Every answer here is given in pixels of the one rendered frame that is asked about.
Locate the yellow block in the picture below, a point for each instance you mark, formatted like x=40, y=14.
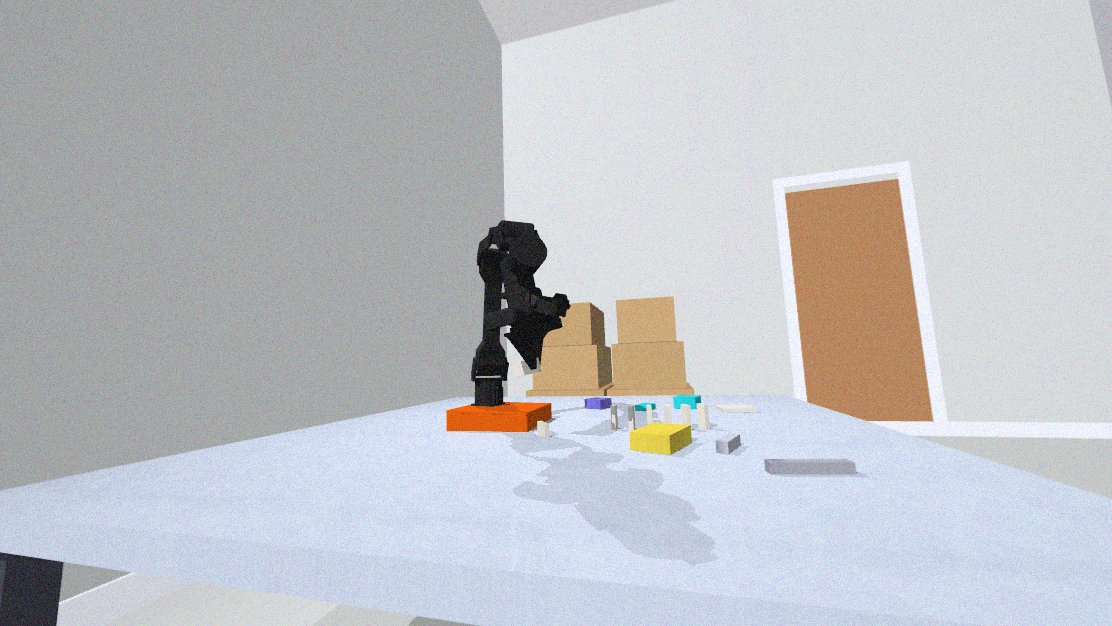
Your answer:
x=661, y=438

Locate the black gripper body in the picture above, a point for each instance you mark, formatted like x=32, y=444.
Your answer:
x=514, y=315

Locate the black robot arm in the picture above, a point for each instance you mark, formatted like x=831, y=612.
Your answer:
x=526, y=254

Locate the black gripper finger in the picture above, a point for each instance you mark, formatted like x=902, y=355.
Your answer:
x=524, y=342
x=539, y=341

